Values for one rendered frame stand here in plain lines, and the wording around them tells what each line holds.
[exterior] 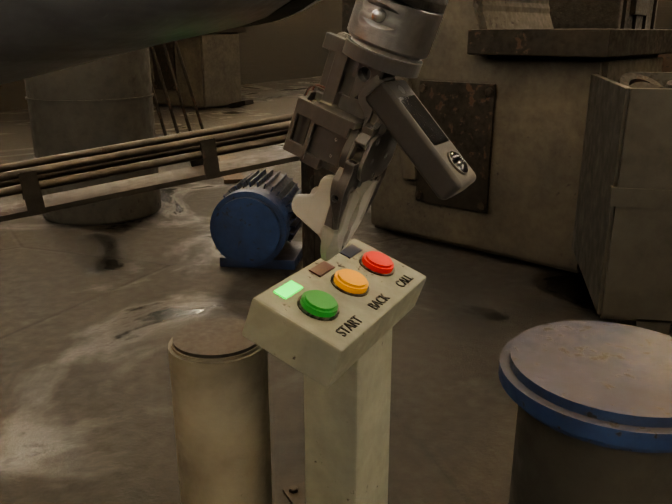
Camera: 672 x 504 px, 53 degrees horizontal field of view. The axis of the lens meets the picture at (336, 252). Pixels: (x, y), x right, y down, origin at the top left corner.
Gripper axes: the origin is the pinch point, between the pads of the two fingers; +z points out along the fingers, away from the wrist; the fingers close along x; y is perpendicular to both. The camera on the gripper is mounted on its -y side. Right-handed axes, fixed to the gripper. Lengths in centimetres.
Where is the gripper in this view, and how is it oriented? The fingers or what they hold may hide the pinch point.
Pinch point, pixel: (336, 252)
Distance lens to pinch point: 68.0
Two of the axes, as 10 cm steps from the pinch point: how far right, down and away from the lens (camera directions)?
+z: -3.0, 8.4, 4.4
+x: -4.6, 2.8, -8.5
